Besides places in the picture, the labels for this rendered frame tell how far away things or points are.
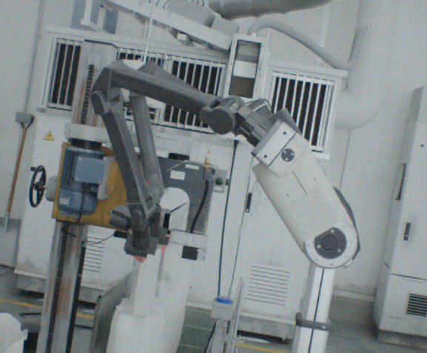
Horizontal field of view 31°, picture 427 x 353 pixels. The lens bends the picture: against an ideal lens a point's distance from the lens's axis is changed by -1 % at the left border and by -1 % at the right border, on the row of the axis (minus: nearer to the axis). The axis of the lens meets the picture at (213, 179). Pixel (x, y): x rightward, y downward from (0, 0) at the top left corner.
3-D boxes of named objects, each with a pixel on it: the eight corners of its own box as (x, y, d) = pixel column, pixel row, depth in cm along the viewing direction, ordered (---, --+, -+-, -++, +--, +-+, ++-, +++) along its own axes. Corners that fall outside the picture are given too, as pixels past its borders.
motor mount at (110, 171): (103, 201, 288) (110, 157, 287) (86, 198, 288) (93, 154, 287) (119, 195, 316) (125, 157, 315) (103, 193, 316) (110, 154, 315)
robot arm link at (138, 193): (101, 91, 218) (121, 78, 227) (85, 93, 221) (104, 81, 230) (145, 225, 234) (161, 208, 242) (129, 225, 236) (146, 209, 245)
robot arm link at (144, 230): (143, 231, 237) (152, 218, 241) (124, 223, 239) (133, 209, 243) (144, 244, 242) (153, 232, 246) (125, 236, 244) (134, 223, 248)
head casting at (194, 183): (204, 235, 305) (216, 160, 303) (143, 224, 307) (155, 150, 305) (211, 227, 335) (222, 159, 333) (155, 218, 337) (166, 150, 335)
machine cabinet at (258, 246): (299, 349, 574) (347, 70, 563) (5, 294, 592) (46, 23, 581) (296, 316, 689) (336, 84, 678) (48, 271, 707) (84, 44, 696)
